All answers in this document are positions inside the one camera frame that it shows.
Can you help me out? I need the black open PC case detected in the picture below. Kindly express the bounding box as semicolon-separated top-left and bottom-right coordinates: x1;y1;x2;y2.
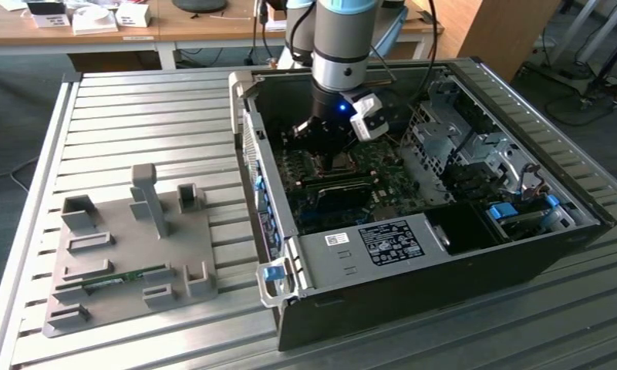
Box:
228;56;617;352

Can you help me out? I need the equipment stand with cables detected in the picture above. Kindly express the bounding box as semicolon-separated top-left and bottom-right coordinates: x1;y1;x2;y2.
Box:
512;0;617;128

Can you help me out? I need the white label box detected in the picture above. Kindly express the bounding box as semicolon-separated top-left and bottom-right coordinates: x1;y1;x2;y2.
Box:
29;12;73;29
115;2;153;29

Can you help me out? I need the blue case handle latch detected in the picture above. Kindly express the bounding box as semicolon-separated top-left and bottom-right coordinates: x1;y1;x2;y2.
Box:
261;265;285;285

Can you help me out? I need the small grey wrist camera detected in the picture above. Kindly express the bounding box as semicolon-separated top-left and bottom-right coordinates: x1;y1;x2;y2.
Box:
289;119;316;138

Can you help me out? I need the wooden desk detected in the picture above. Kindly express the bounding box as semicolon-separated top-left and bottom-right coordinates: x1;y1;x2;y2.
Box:
156;0;445;71
0;0;161;71

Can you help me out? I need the wooden cabinet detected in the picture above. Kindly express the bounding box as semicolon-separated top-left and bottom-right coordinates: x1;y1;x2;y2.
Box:
457;0;565;84

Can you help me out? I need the CPU socket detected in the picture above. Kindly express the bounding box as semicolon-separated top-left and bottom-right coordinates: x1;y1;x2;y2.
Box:
308;148;364;177

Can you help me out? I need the silver power supply unit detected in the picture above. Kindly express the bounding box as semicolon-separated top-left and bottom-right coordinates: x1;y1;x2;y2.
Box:
287;213;448;301

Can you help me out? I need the metal disk bay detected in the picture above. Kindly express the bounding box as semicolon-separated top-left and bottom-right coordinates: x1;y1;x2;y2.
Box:
485;192;583;242

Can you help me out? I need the green motherboard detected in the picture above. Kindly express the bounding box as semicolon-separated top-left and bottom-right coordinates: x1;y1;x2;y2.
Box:
272;126;457;236

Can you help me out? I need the grey parts rack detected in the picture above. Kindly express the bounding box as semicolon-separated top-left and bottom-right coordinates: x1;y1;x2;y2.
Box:
40;163;221;339

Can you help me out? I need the coloured wire bundle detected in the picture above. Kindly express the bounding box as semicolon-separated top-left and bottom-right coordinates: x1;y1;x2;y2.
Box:
516;162;549;201

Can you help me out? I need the blue disk carrier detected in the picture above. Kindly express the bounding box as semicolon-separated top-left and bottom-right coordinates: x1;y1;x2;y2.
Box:
485;203;520;224

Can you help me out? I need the metal drive cage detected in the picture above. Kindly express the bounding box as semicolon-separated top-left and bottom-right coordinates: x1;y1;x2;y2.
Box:
399;69;519;188

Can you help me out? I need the green RAM stick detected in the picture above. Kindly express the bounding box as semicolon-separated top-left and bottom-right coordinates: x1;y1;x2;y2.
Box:
79;270;148;289

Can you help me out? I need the white round holder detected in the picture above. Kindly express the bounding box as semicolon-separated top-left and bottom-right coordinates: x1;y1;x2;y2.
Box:
69;5;120;36

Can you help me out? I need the black device on box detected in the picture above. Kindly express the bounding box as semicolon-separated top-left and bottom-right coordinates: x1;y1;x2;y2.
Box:
27;1;67;16

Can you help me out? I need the black graphics card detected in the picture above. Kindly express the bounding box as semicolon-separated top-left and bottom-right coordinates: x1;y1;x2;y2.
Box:
312;181;376;212

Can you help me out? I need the dark round object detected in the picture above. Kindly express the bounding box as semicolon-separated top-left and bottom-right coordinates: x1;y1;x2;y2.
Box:
172;0;229;12

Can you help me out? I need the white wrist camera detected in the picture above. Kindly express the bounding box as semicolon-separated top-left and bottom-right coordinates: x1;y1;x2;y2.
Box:
339;90;391;143

